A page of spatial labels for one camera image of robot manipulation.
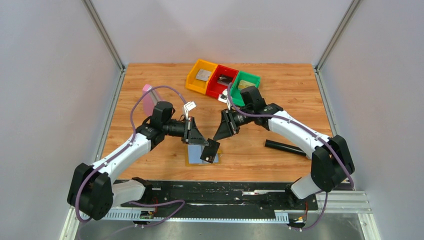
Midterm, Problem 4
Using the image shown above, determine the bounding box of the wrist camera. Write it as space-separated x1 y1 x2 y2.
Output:
217 89 232 110
182 101 197 119

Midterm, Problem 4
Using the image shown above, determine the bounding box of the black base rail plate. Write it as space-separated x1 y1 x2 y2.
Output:
119 179 335 220

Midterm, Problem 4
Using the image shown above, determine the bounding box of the gold card in green bin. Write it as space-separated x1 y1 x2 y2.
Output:
237 79 257 91

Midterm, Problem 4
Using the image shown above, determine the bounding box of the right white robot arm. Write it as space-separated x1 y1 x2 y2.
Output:
213 86 355 201

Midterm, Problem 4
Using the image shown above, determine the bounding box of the yellow plastic bin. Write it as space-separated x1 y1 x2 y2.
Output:
185 58 218 95

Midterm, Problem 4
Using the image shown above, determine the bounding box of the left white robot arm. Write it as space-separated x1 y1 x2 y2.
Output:
67 101 214 221

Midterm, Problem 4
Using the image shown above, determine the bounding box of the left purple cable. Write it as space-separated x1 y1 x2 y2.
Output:
74 85 188 229

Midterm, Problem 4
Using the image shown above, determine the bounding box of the silver card in yellow bin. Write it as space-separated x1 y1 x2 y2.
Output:
195 68 212 82

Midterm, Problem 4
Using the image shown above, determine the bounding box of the green plastic bin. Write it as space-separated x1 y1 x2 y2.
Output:
230 71 261 106

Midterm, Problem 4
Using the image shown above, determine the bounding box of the black credit card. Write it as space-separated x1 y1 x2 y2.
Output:
199 138 220 164

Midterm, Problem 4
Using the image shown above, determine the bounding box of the dark card in red bin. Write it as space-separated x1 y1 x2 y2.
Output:
217 74 234 86

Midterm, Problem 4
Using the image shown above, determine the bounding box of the black cylinder on table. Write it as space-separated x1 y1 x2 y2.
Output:
264 139 307 157

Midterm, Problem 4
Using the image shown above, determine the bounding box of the yellow leather card holder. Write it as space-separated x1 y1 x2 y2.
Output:
184 145 223 167

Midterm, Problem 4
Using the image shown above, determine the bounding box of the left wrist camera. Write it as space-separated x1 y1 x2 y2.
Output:
182 101 197 119

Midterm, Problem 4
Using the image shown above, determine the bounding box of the pink wedge stand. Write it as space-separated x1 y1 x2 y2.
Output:
142 89 163 116

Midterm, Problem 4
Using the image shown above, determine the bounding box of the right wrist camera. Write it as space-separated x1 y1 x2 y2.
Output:
217 89 232 110

